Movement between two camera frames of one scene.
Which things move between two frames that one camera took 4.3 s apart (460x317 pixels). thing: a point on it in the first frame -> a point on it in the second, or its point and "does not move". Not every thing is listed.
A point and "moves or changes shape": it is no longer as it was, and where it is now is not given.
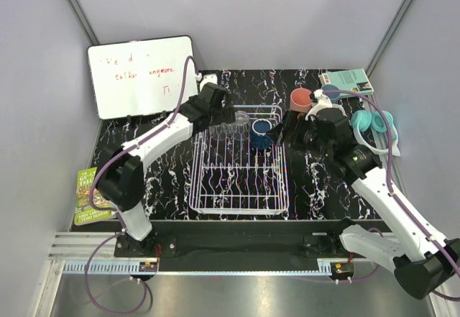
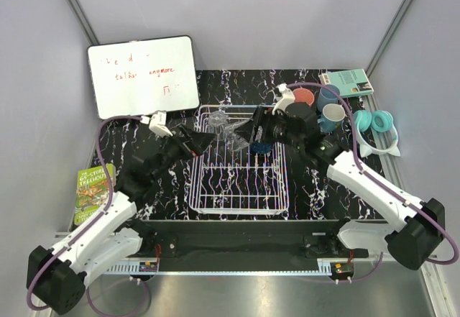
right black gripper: x=292 y=121 -> x=261 y=119
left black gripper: x=226 y=114 -> x=192 y=143
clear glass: x=223 y=131 moves or changes shape
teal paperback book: x=355 y=80 does not move
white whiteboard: x=139 y=77 does not move
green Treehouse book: x=84 y=213 does not move
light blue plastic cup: x=333 y=96 does not move
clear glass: x=242 y=123 moves or changes shape
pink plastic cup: x=300 y=100 does not move
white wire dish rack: x=239 y=164 does not move
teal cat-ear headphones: x=362 y=121 does not move
